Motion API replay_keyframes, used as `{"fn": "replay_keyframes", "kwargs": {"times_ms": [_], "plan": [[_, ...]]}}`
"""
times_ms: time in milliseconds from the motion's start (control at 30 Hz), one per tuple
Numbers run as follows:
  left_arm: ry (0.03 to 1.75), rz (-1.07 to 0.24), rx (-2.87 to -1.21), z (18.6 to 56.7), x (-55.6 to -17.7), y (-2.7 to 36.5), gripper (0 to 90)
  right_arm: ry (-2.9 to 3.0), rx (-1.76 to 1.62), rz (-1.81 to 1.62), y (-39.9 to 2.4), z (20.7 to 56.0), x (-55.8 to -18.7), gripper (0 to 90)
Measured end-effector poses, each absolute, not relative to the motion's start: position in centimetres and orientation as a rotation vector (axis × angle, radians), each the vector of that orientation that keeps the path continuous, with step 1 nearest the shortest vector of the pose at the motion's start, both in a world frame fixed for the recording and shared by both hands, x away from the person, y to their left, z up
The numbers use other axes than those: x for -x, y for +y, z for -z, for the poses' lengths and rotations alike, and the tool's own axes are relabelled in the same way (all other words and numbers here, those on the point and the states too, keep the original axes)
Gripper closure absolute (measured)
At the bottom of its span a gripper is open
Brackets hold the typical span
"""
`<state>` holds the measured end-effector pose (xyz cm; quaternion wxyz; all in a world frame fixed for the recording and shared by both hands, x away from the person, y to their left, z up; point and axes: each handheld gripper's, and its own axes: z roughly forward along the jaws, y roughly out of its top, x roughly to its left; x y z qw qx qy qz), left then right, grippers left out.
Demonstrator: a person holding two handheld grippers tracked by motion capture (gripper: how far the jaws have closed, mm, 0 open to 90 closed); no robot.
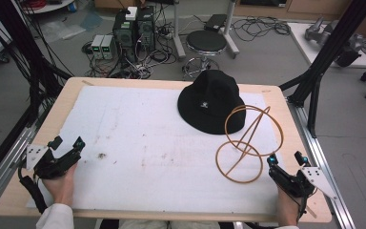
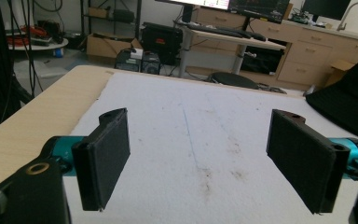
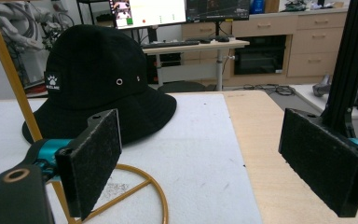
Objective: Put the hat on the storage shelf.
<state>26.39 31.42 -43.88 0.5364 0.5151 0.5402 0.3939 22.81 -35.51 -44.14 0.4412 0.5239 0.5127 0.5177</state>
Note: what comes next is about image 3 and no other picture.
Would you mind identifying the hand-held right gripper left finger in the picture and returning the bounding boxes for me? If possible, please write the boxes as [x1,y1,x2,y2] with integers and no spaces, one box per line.
[33,107,123,221]

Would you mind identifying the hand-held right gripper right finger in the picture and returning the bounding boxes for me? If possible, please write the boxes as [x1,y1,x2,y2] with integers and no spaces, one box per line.
[278,107,358,218]

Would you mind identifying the black bucket hat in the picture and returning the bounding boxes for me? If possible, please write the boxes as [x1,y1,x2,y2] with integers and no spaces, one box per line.
[21,23,178,146]

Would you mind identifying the grey device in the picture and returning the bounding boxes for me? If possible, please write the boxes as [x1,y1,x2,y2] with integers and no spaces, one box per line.
[311,74,333,98]

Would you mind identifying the white table mat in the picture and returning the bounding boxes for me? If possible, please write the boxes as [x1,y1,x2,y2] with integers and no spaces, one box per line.
[0,92,264,224]

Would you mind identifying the light wooden drawer cabinet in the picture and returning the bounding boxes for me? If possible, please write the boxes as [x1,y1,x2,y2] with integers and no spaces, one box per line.
[181,7,358,87]

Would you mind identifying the yellow metal hat stand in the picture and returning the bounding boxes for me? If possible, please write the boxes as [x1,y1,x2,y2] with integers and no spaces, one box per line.
[0,0,170,224]

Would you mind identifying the black round stool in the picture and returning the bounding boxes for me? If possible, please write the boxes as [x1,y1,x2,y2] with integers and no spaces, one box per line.
[157,80,207,94]

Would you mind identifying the black built-in oven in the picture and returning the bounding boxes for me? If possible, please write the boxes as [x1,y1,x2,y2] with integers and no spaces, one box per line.
[233,34,288,76]

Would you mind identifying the black keyboard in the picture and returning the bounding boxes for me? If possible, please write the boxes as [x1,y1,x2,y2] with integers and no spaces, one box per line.
[142,40,201,49]

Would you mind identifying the light wooden desk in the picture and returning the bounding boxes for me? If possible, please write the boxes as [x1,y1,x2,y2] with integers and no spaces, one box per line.
[141,38,251,91]

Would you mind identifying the blue container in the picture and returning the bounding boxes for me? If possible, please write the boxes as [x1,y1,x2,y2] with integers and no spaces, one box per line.
[249,0,266,15]

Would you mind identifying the computer monitor with bright screen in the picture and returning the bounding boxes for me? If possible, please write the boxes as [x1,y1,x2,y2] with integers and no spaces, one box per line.
[108,0,187,31]

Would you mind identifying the computer monitor with dark screen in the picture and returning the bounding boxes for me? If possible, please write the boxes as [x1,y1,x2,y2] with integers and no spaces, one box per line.
[185,0,252,23]

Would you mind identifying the black floor cables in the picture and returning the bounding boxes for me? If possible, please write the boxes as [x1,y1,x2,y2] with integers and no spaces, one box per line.
[233,83,296,97]

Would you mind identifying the black aluminium frame post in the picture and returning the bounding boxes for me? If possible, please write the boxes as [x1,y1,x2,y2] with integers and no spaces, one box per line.
[320,0,358,138]

